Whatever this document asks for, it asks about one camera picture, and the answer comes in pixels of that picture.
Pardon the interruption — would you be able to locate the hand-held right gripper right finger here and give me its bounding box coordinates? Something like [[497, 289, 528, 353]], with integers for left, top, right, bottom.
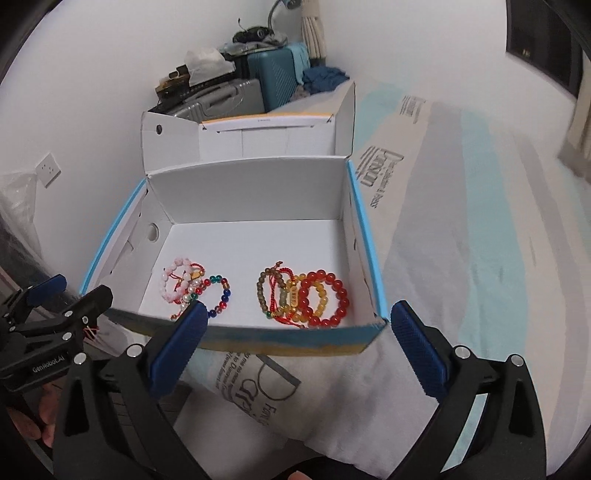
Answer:
[[390, 300, 550, 480]]

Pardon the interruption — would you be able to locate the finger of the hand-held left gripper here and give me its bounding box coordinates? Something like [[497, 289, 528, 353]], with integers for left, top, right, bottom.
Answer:
[[9, 285, 114, 344], [0, 274, 68, 325]]

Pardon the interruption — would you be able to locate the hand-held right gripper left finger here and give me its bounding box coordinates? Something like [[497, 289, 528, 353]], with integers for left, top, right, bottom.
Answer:
[[53, 304, 217, 480]]

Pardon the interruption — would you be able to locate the pink white bead bracelet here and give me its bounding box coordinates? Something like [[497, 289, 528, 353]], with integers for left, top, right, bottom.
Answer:
[[159, 258, 195, 303]]

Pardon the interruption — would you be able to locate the multicolour bead bracelet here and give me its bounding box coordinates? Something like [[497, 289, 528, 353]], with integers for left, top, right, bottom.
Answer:
[[194, 274, 232, 319]]

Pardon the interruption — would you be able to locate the red cord beaded bracelet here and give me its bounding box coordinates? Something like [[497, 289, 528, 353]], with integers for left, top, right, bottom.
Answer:
[[166, 261, 206, 321]]

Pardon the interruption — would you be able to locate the red bead bracelet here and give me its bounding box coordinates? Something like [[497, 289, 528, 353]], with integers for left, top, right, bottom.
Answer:
[[298, 270, 351, 328]]

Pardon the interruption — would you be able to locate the brown green bead bracelet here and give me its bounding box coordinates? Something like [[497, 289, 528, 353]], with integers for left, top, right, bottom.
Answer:
[[256, 265, 289, 321]]

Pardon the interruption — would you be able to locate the yellow amber bead bracelet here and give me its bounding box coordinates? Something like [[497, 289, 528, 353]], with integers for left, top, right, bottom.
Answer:
[[284, 273, 333, 326]]

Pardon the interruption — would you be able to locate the red cord bracelet gold charm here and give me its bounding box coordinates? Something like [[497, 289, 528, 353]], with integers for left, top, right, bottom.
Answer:
[[265, 261, 308, 329]]

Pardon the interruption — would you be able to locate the white cardboard box blue rim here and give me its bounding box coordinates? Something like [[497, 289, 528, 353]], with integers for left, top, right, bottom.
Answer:
[[78, 80, 389, 358]]

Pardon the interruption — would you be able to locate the person's left hand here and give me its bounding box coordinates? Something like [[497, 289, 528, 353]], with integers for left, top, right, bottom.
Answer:
[[9, 385, 64, 448]]

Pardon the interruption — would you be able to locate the clear plastic bag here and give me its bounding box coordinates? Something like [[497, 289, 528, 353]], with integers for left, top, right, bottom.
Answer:
[[0, 171, 88, 298]]

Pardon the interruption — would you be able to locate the striped bedsheet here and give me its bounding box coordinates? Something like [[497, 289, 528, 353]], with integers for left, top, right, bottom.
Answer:
[[175, 78, 591, 480]]

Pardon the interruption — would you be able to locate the person's dark clothing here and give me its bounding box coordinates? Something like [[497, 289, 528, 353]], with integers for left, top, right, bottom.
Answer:
[[277, 457, 398, 480]]

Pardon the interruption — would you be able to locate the black gold box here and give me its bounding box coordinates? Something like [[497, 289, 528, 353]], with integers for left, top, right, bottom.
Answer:
[[154, 65, 192, 100]]

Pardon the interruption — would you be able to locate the silver suitcase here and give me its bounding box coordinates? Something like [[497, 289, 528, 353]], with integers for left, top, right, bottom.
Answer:
[[148, 78, 266, 125]]

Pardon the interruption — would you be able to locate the beige window curtain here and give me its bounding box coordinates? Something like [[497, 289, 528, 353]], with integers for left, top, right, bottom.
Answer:
[[556, 78, 591, 178]]

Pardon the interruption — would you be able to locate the white plastic bag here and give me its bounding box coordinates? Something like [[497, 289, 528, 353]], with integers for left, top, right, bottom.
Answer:
[[185, 46, 236, 84]]

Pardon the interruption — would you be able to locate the dark blue clothing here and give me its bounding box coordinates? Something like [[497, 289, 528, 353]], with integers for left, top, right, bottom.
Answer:
[[291, 65, 349, 104]]

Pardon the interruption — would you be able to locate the teal suitcase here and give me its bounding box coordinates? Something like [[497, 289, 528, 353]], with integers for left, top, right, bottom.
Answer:
[[247, 41, 310, 114]]

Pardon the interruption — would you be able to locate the black bag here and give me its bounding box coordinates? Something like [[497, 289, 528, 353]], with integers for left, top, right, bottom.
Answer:
[[231, 18, 287, 47]]

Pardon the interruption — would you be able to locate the tied cream curtain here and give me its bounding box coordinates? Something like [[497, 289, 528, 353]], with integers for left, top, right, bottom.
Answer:
[[300, 0, 328, 65]]

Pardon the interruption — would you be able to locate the dark window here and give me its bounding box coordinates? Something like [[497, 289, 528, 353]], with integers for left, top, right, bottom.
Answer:
[[505, 0, 591, 100]]

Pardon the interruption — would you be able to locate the desk lamp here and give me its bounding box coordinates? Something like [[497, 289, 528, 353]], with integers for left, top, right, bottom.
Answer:
[[268, 0, 305, 28]]

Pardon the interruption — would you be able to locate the white wall socket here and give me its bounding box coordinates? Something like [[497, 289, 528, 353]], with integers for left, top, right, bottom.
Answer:
[[37, 152, 61, 188]]

